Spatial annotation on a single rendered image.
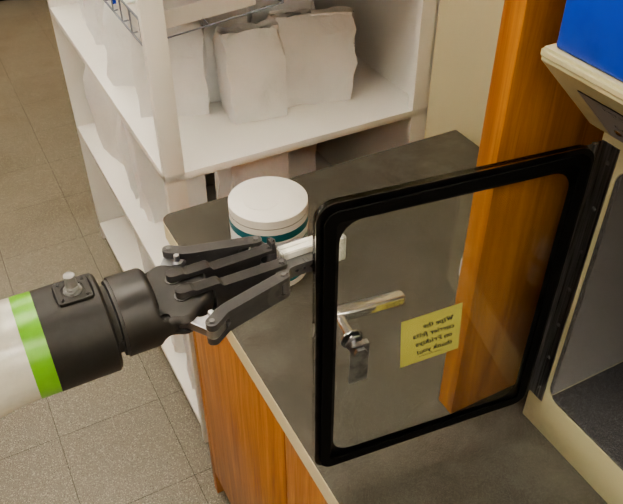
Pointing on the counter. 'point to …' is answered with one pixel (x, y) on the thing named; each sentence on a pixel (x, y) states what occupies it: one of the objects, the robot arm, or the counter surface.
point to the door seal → (416, 204)
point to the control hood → (594, 87)
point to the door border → (408, 207)
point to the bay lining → (611, 292)
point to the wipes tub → (269, 211)
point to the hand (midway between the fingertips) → (310, 252)
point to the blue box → (608, 37)
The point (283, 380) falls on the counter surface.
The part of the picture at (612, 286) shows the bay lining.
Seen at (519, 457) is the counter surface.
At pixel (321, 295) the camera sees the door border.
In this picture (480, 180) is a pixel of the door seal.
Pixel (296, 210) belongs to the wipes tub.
